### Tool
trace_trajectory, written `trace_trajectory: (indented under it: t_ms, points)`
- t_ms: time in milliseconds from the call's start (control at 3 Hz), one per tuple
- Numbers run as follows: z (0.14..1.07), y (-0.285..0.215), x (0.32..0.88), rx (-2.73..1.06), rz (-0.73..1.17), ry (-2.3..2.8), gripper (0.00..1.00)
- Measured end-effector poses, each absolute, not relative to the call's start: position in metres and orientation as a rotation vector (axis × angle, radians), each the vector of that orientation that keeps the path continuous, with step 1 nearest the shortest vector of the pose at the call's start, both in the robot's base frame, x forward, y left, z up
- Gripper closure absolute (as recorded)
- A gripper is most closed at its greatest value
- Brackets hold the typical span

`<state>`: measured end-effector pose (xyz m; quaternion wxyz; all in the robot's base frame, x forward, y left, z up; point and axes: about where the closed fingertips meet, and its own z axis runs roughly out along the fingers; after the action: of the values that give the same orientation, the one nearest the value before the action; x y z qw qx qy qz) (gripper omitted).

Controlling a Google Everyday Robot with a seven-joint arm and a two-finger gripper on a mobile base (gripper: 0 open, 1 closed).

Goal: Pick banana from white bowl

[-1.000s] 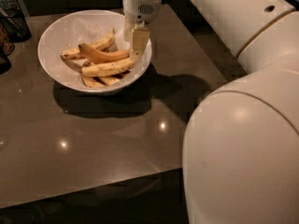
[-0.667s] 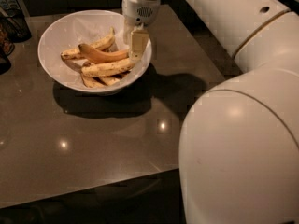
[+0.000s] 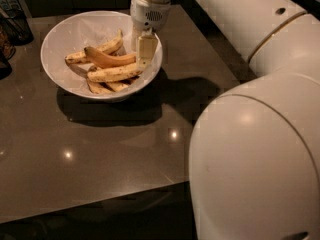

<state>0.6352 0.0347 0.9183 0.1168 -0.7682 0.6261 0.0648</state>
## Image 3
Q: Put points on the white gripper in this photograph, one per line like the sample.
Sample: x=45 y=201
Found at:
x=148 y=14

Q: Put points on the spotted yellow front banana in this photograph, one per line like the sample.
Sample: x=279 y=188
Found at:
x=114 y=74

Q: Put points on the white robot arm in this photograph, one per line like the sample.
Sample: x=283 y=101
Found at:
x=254 y=150

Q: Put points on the spotted banana at back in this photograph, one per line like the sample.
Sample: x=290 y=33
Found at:
x=107 y=47

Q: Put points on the orange-brown banana on top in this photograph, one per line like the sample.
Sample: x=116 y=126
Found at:
x=104 y=60

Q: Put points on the bottom middle banana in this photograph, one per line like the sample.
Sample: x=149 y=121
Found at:
x=120 y=85

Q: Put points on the bottom left banana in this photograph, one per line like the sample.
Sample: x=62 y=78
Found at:
x=97 y=88

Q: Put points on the white bowl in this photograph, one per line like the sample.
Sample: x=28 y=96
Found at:
x=91 y=29

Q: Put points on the dark object at left edge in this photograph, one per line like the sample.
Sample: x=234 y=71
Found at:
x=7 y=51

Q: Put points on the black wire mesh basket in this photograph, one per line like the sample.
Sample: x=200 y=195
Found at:
x=14 y=23

